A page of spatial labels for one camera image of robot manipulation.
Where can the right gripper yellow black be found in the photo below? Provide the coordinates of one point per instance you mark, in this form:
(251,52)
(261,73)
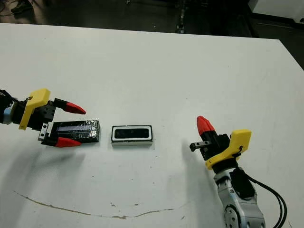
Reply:
(240,142)

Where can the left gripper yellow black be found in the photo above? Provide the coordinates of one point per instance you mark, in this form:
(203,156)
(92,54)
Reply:
(35,97)

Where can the glossy black box lid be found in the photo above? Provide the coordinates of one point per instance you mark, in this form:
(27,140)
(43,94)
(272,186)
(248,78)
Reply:
(78,130)

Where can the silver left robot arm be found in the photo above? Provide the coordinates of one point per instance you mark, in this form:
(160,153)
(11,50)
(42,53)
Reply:
(6,114)

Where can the dark shoe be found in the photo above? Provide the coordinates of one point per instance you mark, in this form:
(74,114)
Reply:
(21,7)

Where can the white camera box base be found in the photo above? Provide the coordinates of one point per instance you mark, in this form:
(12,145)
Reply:
(131,143)

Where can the dark metal stand post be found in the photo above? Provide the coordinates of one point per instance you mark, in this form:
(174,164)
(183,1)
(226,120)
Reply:
(181,19)

